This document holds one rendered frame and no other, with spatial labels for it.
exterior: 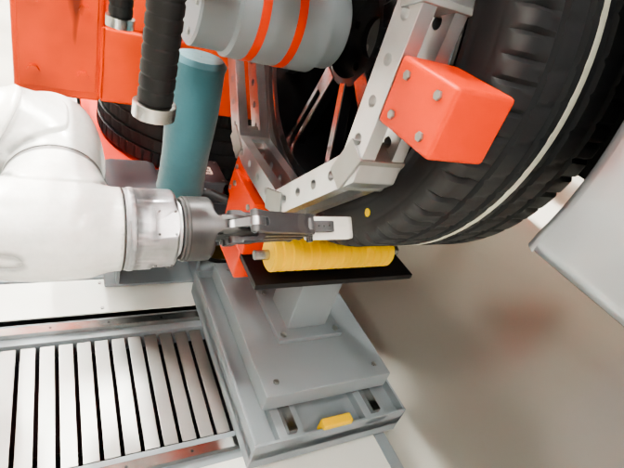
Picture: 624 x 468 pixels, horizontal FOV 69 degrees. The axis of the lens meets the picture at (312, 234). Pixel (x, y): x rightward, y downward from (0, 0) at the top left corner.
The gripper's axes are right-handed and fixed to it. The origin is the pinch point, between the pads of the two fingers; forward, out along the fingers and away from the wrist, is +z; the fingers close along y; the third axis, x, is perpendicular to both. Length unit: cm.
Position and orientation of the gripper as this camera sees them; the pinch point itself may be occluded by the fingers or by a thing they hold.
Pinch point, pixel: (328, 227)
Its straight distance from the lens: 61.8
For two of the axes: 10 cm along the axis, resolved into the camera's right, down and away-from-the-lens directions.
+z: 8.7, -0.1, 4.9
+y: 4.8, -1.4, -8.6
